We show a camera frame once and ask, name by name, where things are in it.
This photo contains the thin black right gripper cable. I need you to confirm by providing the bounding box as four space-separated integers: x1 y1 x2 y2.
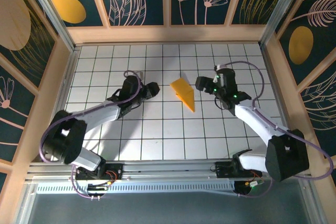
214 98 229 111

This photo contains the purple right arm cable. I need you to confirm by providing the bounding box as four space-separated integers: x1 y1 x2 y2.
215 61 334 198

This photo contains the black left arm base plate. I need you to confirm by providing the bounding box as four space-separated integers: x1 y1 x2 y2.
75 163 124 182

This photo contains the aluminium corner post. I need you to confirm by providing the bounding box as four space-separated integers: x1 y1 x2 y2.
22 0 79 51
258 0 305 49

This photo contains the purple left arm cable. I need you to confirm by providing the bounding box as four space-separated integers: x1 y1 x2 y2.
38 70 144 200

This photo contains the slotted grey cable duct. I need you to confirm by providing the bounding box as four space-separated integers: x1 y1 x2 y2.
36 182 238 195

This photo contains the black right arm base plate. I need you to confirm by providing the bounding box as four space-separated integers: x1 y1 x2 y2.
211 161 263 180

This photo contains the thin black left gripper cable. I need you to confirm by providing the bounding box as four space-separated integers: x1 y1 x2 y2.
106 89 124 103

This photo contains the aluminium side rail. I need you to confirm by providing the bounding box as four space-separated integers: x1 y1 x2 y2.
41 47 81 162
258 41 301 161

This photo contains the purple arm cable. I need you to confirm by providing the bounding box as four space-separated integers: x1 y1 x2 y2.
38 70 144 200
215 61 334 198

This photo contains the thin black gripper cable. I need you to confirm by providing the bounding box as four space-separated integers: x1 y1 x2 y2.
106 89 124 103
214 98 229 111

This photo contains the aluminium mounting rail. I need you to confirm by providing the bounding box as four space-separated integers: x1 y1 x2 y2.
25 157 312 184

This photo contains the yellow paper sheet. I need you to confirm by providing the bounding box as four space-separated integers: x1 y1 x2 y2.
170 76 195 113

